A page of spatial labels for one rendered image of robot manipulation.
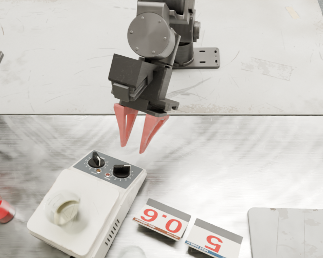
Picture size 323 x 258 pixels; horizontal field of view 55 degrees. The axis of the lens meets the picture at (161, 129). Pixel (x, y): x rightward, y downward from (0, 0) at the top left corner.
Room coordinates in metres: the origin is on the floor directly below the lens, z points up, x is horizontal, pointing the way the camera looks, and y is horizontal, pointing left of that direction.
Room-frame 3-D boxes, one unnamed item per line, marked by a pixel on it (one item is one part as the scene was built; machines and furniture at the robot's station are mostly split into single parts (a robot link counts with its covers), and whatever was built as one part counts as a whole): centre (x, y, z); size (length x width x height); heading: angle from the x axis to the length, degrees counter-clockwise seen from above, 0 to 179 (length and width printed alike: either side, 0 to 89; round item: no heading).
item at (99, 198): (0.19, 0.16, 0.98); 0.12 x 0.12 x 0.01; 60
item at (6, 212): (0.23, 0.33, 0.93); 0.04 x 0.04 x 0.06
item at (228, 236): (0.13, -0.07, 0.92); 0.09 x 0.06 x 0.04; 60
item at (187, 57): (0.60, -0.07, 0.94); 0.20 x 0.07 x 0.08; 81
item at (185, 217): (0.18, 0.02, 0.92); 0.09 x 0.06 x 0.04; 60
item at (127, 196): (0.21, 0.15, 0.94); 0.22 x 0.13 x 0.08; 150
